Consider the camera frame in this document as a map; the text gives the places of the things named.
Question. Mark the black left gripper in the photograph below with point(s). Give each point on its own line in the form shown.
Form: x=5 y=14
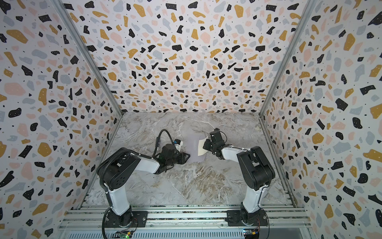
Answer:
x=181 y=156

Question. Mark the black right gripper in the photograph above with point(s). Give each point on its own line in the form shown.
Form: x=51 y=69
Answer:
x=209 y=145

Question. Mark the beige lined letter paper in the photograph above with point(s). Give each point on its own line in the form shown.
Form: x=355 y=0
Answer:
x=203 y=146

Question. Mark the lavender envelope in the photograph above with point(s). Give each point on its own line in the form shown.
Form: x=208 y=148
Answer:
x=194 y=147

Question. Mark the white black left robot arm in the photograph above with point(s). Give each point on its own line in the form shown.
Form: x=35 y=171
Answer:
x=115 y=171

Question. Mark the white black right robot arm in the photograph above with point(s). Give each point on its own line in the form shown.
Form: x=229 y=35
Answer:
x=257 y=173

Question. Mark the right aluminium corner post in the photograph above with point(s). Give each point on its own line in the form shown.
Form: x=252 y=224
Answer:
x=289 y=52

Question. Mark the aluminium corner post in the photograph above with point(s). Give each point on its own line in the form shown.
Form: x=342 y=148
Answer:
x=289 y=52
x=65 y=17

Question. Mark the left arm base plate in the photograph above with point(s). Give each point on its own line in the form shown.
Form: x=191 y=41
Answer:
x=134 y=219

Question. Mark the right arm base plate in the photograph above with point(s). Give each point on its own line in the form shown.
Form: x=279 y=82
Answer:
x=242 y=218

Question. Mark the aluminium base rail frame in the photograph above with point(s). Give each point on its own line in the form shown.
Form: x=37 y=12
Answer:
x=188 y=222

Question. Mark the left aluminium corner post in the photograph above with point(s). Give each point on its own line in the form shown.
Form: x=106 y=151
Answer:
x=65 y=17

